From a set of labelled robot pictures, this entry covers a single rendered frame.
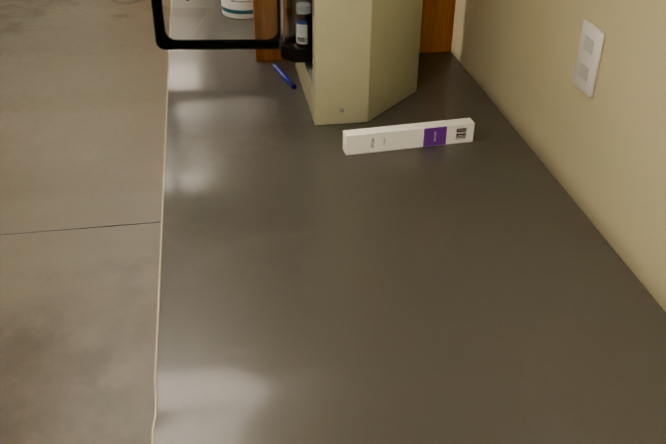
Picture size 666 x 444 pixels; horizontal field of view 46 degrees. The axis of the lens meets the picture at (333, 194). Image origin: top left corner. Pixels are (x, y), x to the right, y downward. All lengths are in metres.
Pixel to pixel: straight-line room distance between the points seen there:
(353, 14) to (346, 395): 0.79
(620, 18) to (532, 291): 0.45
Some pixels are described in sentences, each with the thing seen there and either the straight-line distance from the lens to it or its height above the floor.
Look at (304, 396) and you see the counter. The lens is 0.97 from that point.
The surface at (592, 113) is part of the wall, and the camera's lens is 1.39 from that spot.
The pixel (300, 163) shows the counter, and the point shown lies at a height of 0.94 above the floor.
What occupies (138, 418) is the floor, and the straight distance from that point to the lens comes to 2.28.
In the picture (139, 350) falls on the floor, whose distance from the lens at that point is 2.48.
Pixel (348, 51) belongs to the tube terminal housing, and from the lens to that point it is 1.53.
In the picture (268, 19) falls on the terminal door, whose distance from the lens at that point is 1.82.
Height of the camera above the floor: 1.63
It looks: 31 degrees down
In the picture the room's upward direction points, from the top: 1 degrees clockwise
